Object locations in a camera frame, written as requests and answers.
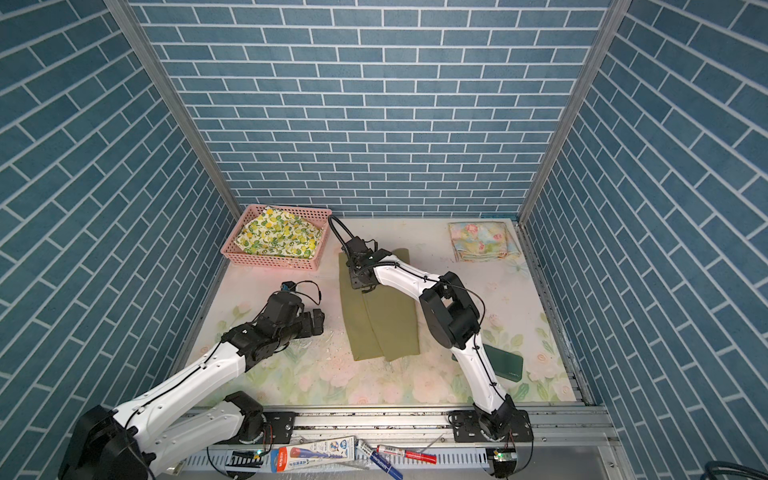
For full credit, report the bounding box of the olive green skirt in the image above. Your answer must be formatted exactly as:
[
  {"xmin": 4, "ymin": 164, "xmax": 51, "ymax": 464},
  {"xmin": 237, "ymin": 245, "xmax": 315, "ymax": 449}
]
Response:
[{"xmin": 338, "ymin": 253, "xmax": 420, "ymax": 362}]

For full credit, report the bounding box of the pastel floral skirt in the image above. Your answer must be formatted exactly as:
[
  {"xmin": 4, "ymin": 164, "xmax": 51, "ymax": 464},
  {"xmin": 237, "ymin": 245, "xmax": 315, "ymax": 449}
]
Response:
[{"xmin": 448, "ymin": 222, "xmax": 520, "ymax": 262}]

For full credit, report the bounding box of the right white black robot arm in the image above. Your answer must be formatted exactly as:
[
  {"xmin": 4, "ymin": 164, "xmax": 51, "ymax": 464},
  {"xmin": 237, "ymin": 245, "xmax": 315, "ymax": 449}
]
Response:
[{"xmin": 342, "ymin": 237, "xmax": 519, "ymax": 440}]

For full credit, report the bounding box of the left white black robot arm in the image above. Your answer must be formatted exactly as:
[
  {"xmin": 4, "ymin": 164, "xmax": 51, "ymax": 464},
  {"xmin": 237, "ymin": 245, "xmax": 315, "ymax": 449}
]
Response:
[{"xmin": 57, "ymin": 291, "xmax": 325, "ymax": 479}]

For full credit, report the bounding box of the pink plastic basket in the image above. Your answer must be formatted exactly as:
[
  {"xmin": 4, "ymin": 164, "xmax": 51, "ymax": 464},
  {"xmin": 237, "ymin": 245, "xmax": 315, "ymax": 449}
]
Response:
[{"xmin": 221, "ymin": 204, "xmax": 331, "ymax": 270}]

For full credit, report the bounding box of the lemon print skirt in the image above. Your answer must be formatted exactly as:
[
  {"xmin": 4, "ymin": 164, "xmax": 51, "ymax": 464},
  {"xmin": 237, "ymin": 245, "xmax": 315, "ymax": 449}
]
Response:
[{"xmin": 235, "ymin": 207, "xmax": 322, "ymax": 259}]

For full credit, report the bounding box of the white red blue box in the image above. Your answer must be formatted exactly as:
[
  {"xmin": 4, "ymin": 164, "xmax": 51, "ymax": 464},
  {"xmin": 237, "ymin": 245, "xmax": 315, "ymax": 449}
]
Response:
[{"xmin": 270, "ymin": 436, "xmax": 356, "ymax": 473}]

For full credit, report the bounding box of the dark green rectangular block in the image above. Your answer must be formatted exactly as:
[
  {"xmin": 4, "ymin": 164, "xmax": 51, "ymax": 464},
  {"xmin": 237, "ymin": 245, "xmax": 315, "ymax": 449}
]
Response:
[{"xmin": 484, "ymin": 345, "xmax": 524, "ymax": 382}]

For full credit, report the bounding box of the blue marker pen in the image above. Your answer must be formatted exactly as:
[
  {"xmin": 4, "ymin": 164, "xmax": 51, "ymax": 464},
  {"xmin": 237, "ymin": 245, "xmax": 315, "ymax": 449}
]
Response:
[{"xmin": 356, "ymin": 439, "xmax": 403, "ymax": 480}]

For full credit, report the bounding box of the red white marker pen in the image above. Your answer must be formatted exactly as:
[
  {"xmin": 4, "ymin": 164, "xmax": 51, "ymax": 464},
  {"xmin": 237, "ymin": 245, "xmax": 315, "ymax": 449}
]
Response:
[{"xmin": 376, "ymin": 445, "xmax": 438, "ymax": 465}]

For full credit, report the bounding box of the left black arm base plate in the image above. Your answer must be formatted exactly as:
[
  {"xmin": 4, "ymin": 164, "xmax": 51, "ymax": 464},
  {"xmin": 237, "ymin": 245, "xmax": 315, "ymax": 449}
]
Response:
[{"xmin": 219, "ymin": 411, "xmax": 297, "ymax": 446}]

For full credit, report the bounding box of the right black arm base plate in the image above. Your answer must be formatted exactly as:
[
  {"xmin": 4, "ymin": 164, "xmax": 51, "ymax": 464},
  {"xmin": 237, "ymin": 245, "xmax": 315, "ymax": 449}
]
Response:
[{"xmin": 447, "ymin": 409, "xmax": 534, "ymax": 444}]

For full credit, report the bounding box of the aluminium front rail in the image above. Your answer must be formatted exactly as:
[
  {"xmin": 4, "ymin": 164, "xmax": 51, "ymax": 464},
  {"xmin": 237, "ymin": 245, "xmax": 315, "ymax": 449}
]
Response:
[{"xmin": 119, "ymin": 405, "xmax": 625, "ymax": 480}]

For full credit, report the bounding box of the left corner aluminium post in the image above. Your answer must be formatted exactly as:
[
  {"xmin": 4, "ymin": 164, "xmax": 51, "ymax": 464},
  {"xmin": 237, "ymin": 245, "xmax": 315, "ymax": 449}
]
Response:
[{"xmin": 104, "ymin": 0, "xmax": 242, "ymax": 219}]

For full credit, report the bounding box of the corner aluminium post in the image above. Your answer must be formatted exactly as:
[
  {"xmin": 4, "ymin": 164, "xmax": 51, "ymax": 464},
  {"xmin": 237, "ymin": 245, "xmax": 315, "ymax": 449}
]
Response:
[
  {"xmin": 104, "ymin": 0, "xmax": 242, "ymax": 219},
  {"xmin": 518, "ymin": 0, "xmax": 631, "ymax": 225}
]

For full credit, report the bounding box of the right corner aluminium post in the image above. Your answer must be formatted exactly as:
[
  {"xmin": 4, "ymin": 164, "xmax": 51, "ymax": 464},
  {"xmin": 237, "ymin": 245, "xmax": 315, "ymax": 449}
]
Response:
[{"xmin": 518, "ymin": 0, "xmax": 631, "ymax": 225}]

